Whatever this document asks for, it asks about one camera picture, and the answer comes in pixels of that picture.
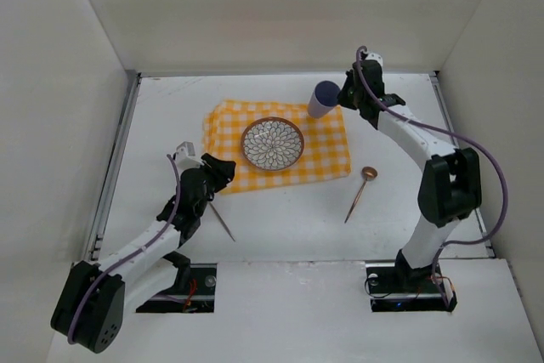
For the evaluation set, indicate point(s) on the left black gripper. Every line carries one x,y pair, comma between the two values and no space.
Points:
219,168

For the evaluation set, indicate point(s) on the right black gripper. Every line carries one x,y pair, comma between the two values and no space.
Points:
350,92

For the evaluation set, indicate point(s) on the lilac plastic cup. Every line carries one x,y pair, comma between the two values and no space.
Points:
323,99

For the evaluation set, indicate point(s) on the floral patterned ceramic plate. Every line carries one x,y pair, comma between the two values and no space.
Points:
272,144

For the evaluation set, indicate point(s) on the yellow white checkered napkin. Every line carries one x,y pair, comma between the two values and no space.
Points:
326,149

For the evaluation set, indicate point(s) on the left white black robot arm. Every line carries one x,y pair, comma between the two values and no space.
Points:
96,296

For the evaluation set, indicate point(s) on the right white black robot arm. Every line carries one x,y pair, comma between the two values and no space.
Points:
419,142

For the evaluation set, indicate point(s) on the silver metal fork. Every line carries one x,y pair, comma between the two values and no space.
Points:
222,221

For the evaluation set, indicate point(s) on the copper coloured spoon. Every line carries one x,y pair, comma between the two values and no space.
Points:
368,174

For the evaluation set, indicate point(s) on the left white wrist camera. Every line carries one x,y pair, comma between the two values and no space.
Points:
188,154

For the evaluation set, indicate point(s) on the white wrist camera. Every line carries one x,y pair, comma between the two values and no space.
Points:
188,154
367,55

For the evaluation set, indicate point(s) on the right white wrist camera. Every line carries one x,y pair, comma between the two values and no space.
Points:
367,55

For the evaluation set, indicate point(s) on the right aluminium table rail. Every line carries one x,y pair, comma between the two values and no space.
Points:
464,191

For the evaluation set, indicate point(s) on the aluminium table rail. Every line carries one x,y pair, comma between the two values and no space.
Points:
96,229
464,191

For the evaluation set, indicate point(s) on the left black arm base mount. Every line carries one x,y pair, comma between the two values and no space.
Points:
191,292

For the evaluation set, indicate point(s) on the left aluminium table rail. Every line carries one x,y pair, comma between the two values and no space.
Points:
96,229

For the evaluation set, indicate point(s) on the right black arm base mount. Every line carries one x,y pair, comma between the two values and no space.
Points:
389,294

